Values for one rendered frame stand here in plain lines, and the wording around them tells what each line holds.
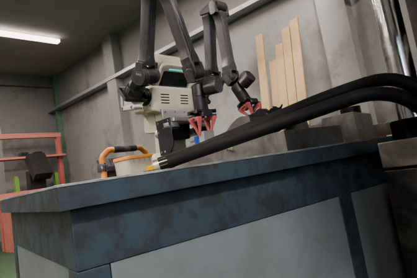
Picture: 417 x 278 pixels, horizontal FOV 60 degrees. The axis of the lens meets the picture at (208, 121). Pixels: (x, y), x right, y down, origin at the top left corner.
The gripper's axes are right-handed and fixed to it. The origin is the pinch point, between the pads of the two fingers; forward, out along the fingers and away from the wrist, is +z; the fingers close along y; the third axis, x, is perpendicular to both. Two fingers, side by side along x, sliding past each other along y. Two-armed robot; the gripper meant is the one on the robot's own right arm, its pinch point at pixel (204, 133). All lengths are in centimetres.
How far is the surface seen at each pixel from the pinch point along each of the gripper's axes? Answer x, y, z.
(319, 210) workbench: -60, -14, 26
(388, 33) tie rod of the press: -75, 2, -13
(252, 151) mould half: -34.7, -8.7, 9.9
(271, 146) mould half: -42.7, -8.8, 9.3
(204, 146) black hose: -53, -40, 8
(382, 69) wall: 61, 271, -54
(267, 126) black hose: -61, -28, 5
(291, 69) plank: 138, 229, -74
